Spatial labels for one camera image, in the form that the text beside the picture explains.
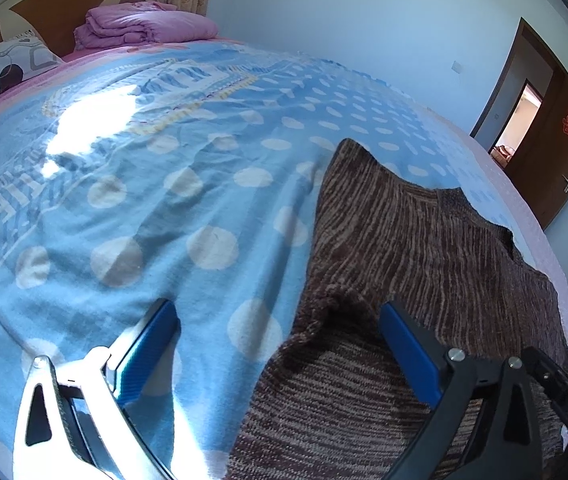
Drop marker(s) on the blue polka dot blanket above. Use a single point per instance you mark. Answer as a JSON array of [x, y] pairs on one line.
[[163, 185]]

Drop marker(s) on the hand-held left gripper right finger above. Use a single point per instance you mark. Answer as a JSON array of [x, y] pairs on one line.
[[409, 355]]

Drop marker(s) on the brown wooden door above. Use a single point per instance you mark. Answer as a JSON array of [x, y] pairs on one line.
[[549, 160]]

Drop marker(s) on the wooden bed headboard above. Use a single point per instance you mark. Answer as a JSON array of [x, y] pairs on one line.
[[53, 15]]

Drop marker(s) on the white wall switch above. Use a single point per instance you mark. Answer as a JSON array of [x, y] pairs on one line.
[[457, 67]]

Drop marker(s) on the grey patterned pillow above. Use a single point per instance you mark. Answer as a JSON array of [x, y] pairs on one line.
[[8, 67]]

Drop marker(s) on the brown door frame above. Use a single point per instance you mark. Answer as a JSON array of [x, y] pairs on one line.
[[519, 60]]

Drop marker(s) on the brown striped knit sweater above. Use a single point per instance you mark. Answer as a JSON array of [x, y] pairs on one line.
[[414, 240]]

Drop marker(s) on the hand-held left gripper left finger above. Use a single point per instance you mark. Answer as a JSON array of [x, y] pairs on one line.
[[151, 340]]

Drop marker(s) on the pink folded quilt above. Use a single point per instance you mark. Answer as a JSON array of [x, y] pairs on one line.
[[143, 22]]

